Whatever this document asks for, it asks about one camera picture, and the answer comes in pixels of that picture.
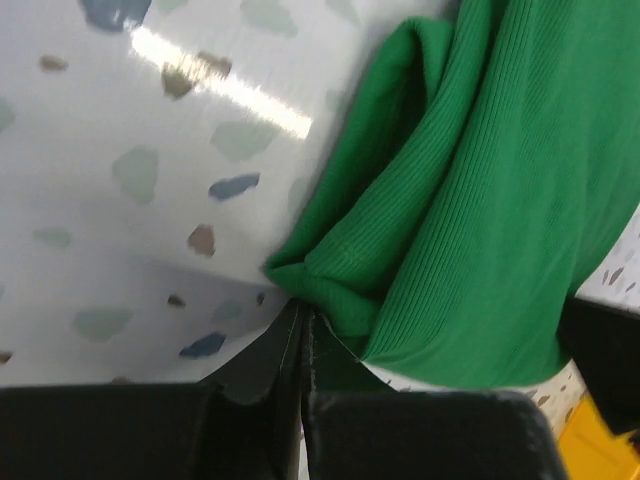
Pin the yellow plastic tray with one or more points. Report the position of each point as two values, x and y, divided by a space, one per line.
591 452

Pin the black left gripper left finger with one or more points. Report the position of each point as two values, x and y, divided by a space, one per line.
240 422

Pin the green tank top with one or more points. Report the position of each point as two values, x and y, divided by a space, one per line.
485 170

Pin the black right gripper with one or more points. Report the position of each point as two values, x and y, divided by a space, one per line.
603 342

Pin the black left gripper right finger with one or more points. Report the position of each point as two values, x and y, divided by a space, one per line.
358 427

